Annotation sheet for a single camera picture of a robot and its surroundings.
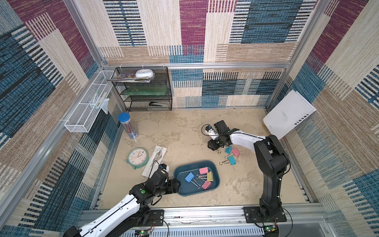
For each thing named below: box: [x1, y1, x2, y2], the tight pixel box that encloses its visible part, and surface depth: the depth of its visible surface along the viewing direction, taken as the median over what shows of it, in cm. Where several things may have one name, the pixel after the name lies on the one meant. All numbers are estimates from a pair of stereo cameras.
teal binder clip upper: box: [225, 145, 233, 155], surface depth 98 cm
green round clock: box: [125, 147, 150, 170], surface depth 93 cm
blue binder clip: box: [184, 171, 202, 190], surface depth 86 cm
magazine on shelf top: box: [106, 73, 155, 83], surface depth 83 cm
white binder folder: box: [262, 89, 317, 141], surface depth 89 cm
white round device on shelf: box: [135, 68, 154, 80], surface depth 91 cm
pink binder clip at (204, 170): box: [198, 166, 209, 175], surface depth 89 cm
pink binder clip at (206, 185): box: [201, 180, 212, 191], surface depth 84 cm
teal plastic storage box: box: [173, 160, 221, 197], surface depth 87 cm
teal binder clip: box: [219, 155, 237, 166], surface depth 95 cm
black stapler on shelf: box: [148, 101, 163, 107], surface depth 112 cm
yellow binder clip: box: [198, 167, 209, 175], surface depth 89 cm
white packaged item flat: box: [141, 145, 168, 178], surface depth 97 cm
